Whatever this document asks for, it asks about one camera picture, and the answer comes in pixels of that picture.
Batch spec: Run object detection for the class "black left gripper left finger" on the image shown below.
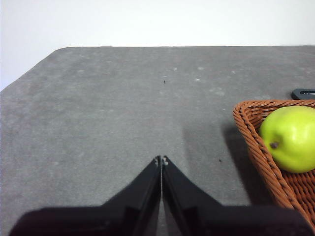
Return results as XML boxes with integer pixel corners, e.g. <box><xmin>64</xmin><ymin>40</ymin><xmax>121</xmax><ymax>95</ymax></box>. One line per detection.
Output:
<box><xmin>9</xmin><ymin>155</ymin><xmax>162</xmax><ymax>236</ymax></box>

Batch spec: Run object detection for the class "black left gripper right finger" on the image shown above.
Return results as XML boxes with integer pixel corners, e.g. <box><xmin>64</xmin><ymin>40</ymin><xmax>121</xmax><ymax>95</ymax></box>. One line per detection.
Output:
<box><xmin>161</xmin><ymin>155</ymin><xmax>315</xmax><ymax>236</ymax></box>

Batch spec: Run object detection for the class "brown woven wicker basket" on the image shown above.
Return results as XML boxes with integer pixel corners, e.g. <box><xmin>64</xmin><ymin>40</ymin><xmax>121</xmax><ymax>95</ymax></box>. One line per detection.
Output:
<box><xmin>232</xmin><ymin>99</ymin><xmax>315</xmax><ymax>228</ymax></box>

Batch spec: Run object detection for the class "green apple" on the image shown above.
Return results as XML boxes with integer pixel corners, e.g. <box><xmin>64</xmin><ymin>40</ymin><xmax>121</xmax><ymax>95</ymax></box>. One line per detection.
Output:
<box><xmin>259</xmin><ymin>106</ymin><xmax>315</xmax><ymax>174</ymax></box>

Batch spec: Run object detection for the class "flat black tray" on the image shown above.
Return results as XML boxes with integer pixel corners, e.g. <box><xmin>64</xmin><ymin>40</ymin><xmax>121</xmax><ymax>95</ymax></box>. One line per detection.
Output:
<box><xmin>292</xmin><ymin>88</ymin><xmax>315</xmax><ymax>100</ymax></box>

